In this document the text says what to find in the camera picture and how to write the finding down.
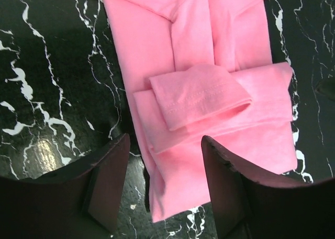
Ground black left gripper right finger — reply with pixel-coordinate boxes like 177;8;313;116
201;136;334;238

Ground pink t shirt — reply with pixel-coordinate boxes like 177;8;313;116
103;0;297;222

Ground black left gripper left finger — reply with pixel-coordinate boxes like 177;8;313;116
1;134;130;238

